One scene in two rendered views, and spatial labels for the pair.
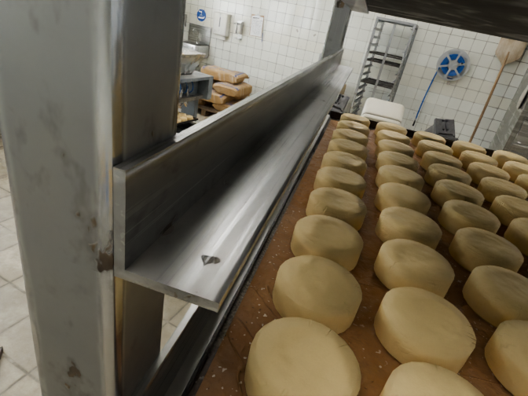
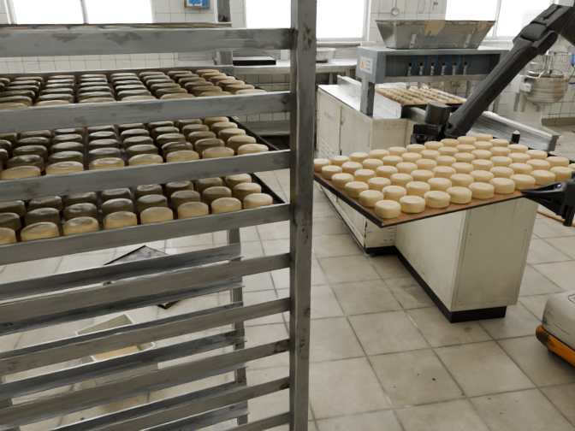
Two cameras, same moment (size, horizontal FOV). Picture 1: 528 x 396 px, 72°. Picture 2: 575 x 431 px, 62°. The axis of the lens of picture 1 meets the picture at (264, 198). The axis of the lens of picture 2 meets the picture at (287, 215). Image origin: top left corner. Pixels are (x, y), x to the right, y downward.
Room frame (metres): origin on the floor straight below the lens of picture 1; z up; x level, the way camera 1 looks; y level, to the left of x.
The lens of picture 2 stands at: (0.21, -1.11, 1.36)
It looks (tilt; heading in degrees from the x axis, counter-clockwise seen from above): 23 degrees down; 58
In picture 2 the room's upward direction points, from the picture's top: straight up
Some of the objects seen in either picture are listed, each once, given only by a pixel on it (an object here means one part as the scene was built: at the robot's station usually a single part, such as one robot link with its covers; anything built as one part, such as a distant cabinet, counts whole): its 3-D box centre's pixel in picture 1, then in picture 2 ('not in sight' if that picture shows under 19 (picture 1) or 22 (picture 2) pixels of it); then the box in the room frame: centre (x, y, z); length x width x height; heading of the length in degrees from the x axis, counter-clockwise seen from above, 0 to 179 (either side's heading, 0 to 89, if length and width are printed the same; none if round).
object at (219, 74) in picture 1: (224, 74); not in sight; (6.02, 1.03, 0.62); 0.72 x 0.42 x 0.17; 75
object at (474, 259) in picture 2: not in sight; (458, 209); (2.11, 0.33, 0.45); 0.70 x 0.34 x 0.90; 68
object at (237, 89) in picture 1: (233, 87); not in sight; (5.91, 0.82, 0.47); 0.72 x 0.42 x 0.17; 164
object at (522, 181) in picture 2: not in sight; (521, 181); (1.16, -0.54, 1.01); 0.05 x 0.05 x 0.02
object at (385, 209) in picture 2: not in sight; (387, 209); (0.83, -0.48, 1.00); 0.05 x 0.05 x 0.02
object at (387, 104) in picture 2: not in sight; (363, 92); (2.29, 1.31, 0.88); 1.28 x 0.01 x 0.07; 68
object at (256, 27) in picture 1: (257, 27); not in sight; (6.51, 0.67, 1.37); 0.27 x 0.02 x 0.40; 69
